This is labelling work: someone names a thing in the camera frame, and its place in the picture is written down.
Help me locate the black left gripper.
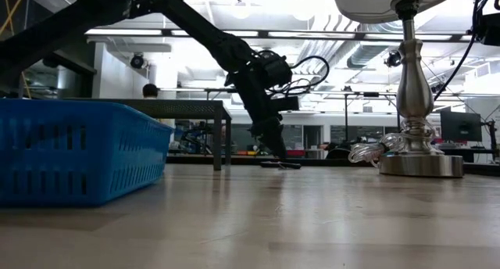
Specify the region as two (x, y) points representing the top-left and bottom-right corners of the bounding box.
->
(224, 63), (302, 160)

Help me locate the blue slotted plastic basket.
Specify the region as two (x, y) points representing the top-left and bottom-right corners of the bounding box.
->
(0, 99), (175, 206)

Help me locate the black desk monitor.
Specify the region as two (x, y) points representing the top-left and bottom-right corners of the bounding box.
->
(440, 110), (484, 143)

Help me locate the grey perforated metal shelf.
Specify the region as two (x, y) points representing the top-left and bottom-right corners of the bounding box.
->
(64, 99), (233, 171)

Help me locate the person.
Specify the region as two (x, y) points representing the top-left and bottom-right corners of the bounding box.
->
(141, 83), (177, 145)

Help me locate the black ceiling spotlight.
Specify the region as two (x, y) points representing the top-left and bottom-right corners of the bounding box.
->
(384, 49), (405, 69)
(130, 53), (148, 70)

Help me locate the silver metal lamp base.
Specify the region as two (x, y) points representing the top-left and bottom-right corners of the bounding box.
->
(378, 0), (465, 179)

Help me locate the white fabric lamp shade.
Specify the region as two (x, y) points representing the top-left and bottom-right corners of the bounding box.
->
(334, 0), (466, 25)

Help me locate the black aluminium table frame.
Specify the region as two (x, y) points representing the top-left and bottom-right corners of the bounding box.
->
(166, 154), (500, 176)

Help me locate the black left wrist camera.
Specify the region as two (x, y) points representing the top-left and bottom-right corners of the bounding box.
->
(260, 51), (294, 89)

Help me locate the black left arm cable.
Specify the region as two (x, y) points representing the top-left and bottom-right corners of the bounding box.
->
(269, 56), (331, 98)

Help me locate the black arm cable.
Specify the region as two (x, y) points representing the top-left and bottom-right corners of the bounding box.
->
(269, 56), (331, 98)
(432, 26), (478, 102)

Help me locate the clear-wrapped lamp cord bundle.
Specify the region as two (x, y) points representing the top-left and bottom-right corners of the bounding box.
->
(347, 118), (437, 168)

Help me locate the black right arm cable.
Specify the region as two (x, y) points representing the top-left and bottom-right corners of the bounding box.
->
(432, 26), (478, 102)

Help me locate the yellow hanging cable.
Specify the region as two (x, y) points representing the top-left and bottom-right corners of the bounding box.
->
(0, 0), (32, 100)

